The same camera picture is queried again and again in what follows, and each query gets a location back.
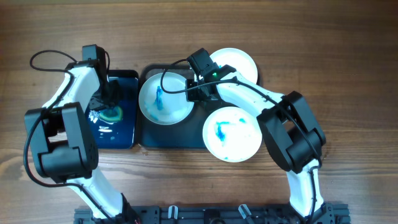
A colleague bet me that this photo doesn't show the green yellow sponge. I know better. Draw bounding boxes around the green yellow sponge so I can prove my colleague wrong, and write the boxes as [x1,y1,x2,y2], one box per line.
[99,106,123,123]

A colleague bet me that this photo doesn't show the dark grey serving tray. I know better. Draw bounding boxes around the dark grey serving tray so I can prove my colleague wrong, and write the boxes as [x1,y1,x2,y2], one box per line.
[137,63,263,150]

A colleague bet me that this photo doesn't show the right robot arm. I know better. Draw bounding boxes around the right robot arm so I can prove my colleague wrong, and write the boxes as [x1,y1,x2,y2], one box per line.
[186,49,326,223]

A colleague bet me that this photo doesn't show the white plate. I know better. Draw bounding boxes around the white plate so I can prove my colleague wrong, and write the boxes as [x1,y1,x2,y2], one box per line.
[202,106,262,162]
[139,73,194,125]
[210,48,259,84]

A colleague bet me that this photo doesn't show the dark blue water tray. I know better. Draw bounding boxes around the dark blue water tray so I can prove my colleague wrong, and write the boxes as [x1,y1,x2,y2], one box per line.
[85,70,139,149]

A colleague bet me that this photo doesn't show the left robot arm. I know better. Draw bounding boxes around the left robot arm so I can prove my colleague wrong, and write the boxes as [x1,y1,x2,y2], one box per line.
[23,44,140,223]

